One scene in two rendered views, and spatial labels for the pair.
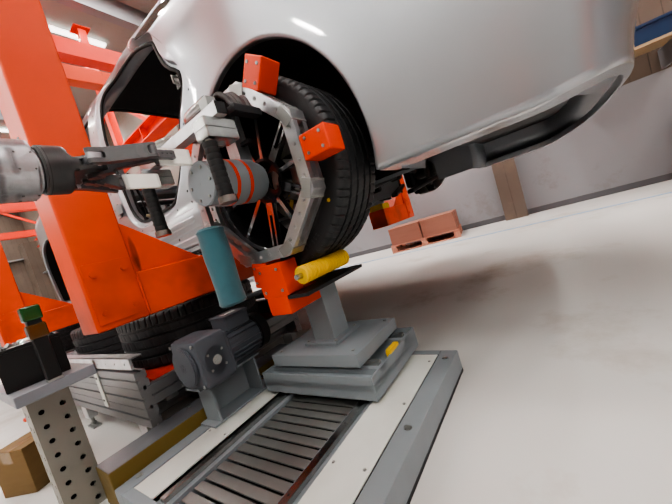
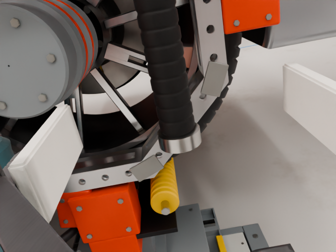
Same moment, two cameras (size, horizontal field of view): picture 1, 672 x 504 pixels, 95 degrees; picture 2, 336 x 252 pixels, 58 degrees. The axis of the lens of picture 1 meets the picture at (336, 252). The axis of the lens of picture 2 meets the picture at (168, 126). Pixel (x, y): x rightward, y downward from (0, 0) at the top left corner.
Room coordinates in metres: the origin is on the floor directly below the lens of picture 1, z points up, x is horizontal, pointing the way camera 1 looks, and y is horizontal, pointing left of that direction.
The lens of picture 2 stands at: (0.52, 0.38, 0.89)
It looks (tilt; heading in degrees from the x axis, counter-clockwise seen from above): 24 degrees down; 325
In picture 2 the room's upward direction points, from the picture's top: 11 degrees counter-clockwise
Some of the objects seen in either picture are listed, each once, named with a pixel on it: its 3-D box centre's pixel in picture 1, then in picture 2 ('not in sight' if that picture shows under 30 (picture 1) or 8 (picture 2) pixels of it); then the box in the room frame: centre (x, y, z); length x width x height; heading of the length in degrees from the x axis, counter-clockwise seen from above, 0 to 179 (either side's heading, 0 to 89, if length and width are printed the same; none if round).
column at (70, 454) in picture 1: (63, 446); not in sight; (0.96, 1.01, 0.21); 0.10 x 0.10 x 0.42; 54
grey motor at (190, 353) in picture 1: (239, 355); not in sight; (1.18, 0.48, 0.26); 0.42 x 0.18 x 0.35; 144
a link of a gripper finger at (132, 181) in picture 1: (142, 181); (54, 154); (0.67, 0.35, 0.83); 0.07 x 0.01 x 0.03; 144
